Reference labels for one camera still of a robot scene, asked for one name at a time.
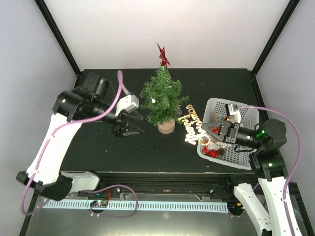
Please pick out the left black frame post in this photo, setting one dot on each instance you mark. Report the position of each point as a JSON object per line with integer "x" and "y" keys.
{"x": 48, "y": 17}

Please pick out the left controller circuit board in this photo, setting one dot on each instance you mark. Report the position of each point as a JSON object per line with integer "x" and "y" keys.
{"x": 99, "y": 203}

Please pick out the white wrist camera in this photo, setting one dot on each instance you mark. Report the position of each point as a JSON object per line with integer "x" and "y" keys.
{"x": 128, "y": 103}
{"x": 233, "y": 113}

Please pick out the right controller circuit board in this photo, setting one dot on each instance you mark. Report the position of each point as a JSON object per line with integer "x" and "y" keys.
{"x": 235, "y": 205}

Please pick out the black frame post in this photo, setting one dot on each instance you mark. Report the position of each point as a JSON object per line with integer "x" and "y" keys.
{"x": 286, "y": 15}
{"x": 48, "y": 17}

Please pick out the controller circuit board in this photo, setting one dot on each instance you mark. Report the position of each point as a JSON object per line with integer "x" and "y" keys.
{"x": 99, "y": 203}
{"x": 235, "y": 205}

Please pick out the right black frame post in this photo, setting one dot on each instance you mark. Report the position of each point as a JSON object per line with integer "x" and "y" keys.
{"x": 286, "y": 15}

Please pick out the small green christmas tree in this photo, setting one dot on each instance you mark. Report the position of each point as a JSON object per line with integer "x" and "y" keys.
{"x": 162, "y": 95}

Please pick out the round wooden tree base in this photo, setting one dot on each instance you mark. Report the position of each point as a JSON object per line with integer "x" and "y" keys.
{"x": 166, "y": 127}

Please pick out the gold merry christmas sign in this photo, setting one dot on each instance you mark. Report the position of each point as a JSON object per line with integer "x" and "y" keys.
{"x": 193, "y": 126}

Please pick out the red gift ornament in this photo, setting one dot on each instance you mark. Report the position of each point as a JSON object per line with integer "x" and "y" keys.
{"x": 209, "y": 152}

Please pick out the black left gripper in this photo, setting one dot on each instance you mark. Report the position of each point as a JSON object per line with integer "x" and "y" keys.
{"x": 120, "y": 130}

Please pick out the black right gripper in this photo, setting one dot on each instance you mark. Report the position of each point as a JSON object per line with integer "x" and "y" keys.
{"x": 227, "y": 131}

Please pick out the brown pine cone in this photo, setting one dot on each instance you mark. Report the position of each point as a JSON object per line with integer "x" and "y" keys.
{"x": 221, "y": 151}

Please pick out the white slotted cable duct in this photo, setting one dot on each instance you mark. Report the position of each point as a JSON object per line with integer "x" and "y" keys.
{"x": 216, "y": 207}

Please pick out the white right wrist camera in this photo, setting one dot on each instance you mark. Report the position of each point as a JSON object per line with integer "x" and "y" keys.
{"x": 233, "y": 113}

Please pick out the red star ornament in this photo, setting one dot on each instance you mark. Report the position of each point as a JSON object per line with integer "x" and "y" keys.
{"x": 162, "y": 56}

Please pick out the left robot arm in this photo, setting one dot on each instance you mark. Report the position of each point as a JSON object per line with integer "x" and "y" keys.
{"x": 71, "y": 109}

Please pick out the burlap bow ornament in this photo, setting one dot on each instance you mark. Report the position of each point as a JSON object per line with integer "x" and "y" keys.
{"x": 213, "y": 117}

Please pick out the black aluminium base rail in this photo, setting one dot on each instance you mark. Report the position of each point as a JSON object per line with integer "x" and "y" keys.
{"x": 217, "y": 186}

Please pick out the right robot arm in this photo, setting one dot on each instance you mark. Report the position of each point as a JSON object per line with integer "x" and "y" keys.
{"x": 278, "y": 219}

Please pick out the white perforated plastic basket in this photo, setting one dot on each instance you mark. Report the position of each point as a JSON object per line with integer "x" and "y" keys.
{"x": 249, "y": 118}

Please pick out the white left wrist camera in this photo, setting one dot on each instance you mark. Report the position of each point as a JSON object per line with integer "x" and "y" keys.
{"x": 128, "y": 103}

